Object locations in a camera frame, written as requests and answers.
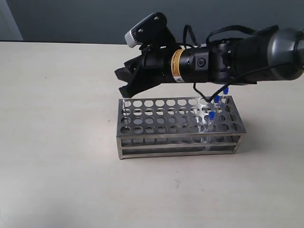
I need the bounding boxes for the stainless steel test tube rack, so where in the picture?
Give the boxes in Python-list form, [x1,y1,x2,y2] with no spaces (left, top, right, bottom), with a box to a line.
[116,96,246,159]

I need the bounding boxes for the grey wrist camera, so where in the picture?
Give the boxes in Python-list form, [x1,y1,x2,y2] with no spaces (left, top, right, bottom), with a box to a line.
[124,12,167,48]

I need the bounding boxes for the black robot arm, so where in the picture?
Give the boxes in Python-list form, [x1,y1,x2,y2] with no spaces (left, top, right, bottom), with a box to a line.
[115,28,304,98]

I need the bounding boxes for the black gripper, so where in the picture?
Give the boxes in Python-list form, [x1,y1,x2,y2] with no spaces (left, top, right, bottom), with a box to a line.
[114,47,211,98]

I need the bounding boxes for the black cable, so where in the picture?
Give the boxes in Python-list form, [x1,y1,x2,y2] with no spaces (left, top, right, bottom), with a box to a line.
[182,23,304,103]

